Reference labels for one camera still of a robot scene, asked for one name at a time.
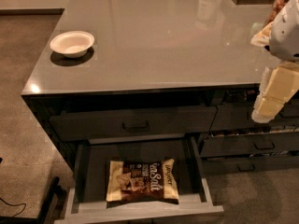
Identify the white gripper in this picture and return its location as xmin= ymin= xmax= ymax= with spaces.
xmin=250 ymin=0 xmax=299 ymax=123

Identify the brown sea salt chip bag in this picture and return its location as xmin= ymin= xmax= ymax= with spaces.
xmin=106 ymin=159 xmax=178 ymax=204

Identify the grey top right drawer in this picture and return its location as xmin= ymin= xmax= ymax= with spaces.
xmin=210 ymin=103 xmax=299 ymax=131

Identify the grey middle right drawer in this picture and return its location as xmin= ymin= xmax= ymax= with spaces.
xmin=200 ymin=133 xmax=299 ymax=158

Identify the grey bottom right drawer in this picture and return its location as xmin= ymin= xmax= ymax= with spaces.
xmin=202 ymin=156 xmax=299 ymax=175

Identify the grey top left drawer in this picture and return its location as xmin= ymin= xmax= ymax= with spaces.
xmin=50 ymin=105 xmax=216 ymax=142

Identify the open grey middle drawer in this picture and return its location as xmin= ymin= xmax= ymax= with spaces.
xmin=55 ymin=137 xmax=223 ymax=224

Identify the glass jar of nuts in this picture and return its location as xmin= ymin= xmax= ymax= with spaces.
xmin=264 ymin=0 xmax=289 ymax=25

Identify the white paper bowl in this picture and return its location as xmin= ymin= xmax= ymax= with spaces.
xmin=50 ymin=31 xmax=94 ymax=58

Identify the black cable on floor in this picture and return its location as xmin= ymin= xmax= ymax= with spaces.
xmin=0 ymin=197 xmax=27 ymax=221

